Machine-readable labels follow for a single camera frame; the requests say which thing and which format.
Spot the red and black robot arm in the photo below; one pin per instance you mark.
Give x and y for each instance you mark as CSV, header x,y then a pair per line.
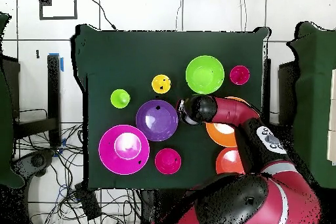
x,y
231,108

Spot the small red-pink bowl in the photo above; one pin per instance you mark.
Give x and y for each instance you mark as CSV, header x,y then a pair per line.
x,y
168,161

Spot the red-pink cup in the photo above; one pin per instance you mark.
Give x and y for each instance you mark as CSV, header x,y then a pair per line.
x,y
239,75

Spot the lime green bowl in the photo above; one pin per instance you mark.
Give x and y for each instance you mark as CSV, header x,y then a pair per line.
x,y
204,75

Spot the blue tape strip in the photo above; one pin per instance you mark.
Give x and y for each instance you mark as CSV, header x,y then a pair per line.
x,y
62,65

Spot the yellow cup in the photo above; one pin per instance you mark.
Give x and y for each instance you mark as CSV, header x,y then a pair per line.
x,y
157,84

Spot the large orange bowl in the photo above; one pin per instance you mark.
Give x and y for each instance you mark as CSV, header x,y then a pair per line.
x,y
220,137

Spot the purple bowl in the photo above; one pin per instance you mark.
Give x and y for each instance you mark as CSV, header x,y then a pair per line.
x,y
157,129

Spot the black chair base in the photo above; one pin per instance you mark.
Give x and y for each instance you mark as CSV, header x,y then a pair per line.
x,y
36,161

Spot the dark green tablecloth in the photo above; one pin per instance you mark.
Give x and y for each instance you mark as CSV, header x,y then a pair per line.
x,y
131,55

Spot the large pink bowl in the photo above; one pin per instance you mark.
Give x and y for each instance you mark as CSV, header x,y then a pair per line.
x,y
110,155

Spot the green cloth side table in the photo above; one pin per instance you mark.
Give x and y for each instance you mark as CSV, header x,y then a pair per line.
x,y
315,103
5,103

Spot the black floor box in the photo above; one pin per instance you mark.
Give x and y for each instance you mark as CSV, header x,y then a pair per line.
x,y
88,203

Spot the lime green cup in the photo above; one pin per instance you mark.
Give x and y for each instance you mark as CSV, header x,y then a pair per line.
x,y
119,98

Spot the black metal frame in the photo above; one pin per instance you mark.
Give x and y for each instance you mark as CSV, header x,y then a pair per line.
x,y
53,90
287,90

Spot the red-orange bowl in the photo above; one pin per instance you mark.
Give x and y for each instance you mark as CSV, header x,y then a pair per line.
x,y
228,163

